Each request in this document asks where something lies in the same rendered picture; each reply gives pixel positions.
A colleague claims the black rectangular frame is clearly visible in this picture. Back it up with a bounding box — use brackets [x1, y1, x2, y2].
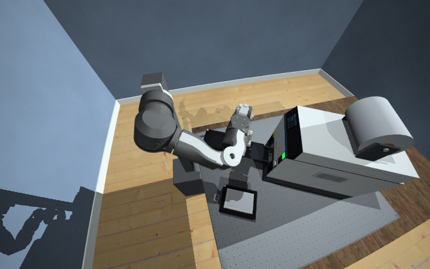
[219, 184, 257, 220]
[203, 129, 226, 151]

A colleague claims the grey cylinder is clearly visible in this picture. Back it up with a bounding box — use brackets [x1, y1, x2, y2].
[345, 96, 414, 155]

